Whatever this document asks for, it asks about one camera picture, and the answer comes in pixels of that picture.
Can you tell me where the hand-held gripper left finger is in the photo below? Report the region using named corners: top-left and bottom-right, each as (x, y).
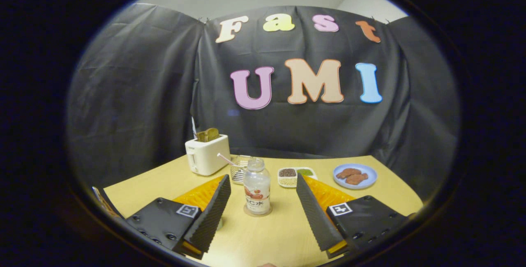
top-left (123, 174), bottom-right (232, 260)

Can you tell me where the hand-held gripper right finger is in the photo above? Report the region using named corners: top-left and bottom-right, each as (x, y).
top-left (295, 173), bottom-right (411, 259)

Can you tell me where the round printed brown coaster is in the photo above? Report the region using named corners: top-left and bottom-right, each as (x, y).
top-left (243, 203), bottom-right (273, 218)

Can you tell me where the clear juice bottle cherry label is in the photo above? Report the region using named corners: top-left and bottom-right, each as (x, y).
top-left (243, 157), bottom-right (271, 216)

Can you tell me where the wooden table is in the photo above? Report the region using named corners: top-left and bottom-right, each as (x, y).
top-left (103, 154), bottom-right (424, 267)

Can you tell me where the white divided dish with beans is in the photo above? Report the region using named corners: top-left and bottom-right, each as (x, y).
top-left (278, 167), bottom-right (318, 188)

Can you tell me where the brown meat piece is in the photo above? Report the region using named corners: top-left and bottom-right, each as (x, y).
top-left (336, 168), bottom-right (362, 179)
top-left (346, 173), bottom-right (369, 186)

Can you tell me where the white toaster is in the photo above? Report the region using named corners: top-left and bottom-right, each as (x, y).
top-left (185, 134), bottom-right (231, 176)

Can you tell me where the light blue plate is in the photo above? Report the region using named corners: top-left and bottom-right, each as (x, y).
top-left (332, 163), bottom-right (378, 190)

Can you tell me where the brown toast slice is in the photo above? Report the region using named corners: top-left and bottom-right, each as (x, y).
top-left (196, 127), bottom-right (220, 143)

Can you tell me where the black backdrop cloth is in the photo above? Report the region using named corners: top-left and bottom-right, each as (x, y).
top-left (66, 3), bottom-right (461, 202)

